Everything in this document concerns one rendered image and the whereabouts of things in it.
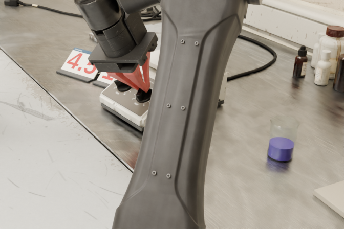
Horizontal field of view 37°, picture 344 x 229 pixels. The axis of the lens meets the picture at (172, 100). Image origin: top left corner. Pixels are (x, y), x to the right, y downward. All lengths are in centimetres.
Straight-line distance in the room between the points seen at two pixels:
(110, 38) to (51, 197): 24
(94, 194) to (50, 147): 15
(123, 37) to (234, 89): 34
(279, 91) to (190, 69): 68
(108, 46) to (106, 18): 5
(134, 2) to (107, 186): 26
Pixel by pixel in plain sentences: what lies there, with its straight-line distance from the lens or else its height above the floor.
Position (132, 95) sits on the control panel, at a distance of 88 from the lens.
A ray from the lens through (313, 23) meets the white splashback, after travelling 127.
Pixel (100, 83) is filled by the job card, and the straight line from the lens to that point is 103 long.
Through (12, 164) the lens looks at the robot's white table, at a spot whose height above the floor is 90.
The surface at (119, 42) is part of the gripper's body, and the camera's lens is 77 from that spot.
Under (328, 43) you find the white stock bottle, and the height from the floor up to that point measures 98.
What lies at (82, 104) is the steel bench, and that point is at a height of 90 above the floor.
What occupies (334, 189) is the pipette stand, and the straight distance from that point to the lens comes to 74.
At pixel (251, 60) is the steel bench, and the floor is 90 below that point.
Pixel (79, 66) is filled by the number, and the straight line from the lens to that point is 109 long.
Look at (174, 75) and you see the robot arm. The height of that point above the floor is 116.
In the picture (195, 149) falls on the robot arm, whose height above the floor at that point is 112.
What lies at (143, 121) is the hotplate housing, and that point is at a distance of 83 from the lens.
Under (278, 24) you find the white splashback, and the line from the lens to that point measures 135.
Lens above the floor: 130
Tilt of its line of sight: 24 degrees down
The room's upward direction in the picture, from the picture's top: 3 degrees clockwise
